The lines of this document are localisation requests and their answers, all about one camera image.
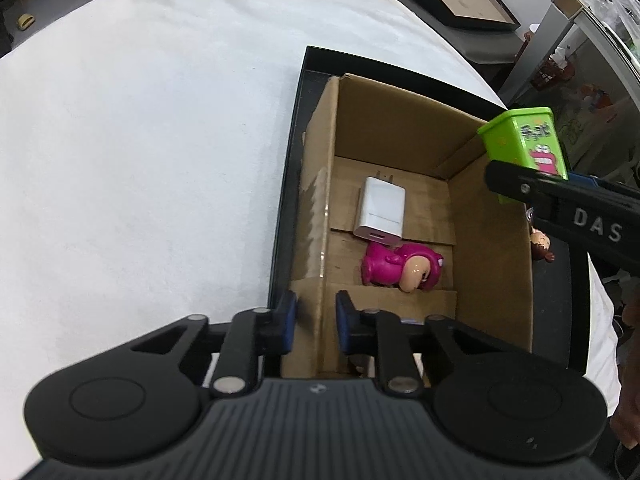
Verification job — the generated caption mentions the brown-haired doll keychain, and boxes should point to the brown-haired doll keychain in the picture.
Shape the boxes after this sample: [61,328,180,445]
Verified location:
[525,207,557,263]

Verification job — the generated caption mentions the pink bear figurine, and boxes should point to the pink bear figurine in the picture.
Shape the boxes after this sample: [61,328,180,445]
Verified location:
[361,241,446,295]

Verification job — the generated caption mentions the brown cardboard box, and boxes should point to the brown cardboard box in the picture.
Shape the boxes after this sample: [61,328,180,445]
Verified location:
[279,72,535,380]

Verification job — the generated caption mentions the white charger plug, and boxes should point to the white charger plug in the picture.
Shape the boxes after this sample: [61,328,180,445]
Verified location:
[352,172,405,247]

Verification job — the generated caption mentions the person's right hand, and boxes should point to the person's right hand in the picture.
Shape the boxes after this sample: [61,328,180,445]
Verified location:
[611,296,640,453]

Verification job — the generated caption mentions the dark top desk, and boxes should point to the dark top desk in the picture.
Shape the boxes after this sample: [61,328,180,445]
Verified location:
[507,0,640,111]

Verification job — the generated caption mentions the beige tote bag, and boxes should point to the beige tote bag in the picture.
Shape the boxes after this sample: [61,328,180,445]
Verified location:
[555,75,640,166]

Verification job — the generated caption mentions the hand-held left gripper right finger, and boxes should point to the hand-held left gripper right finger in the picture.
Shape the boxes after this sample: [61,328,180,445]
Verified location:
[335,290,511,396]

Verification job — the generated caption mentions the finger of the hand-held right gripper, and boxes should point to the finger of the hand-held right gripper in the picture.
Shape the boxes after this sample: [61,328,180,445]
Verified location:
[484,159,556,211]
[567,171,640,206]

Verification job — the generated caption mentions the green printed toy box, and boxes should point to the green printed toy box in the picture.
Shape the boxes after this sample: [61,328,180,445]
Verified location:
[476,106,571,206]

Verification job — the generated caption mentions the black shallow tray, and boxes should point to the black shallow tray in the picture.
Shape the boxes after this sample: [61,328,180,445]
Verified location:
[267,46,591,376]

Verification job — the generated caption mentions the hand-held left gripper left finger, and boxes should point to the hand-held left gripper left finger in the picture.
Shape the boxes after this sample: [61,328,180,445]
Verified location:
[127,290,301,397]

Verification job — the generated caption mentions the red storage basket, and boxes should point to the red storage basket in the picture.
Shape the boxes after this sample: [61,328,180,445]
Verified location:
[530,55,573,91]

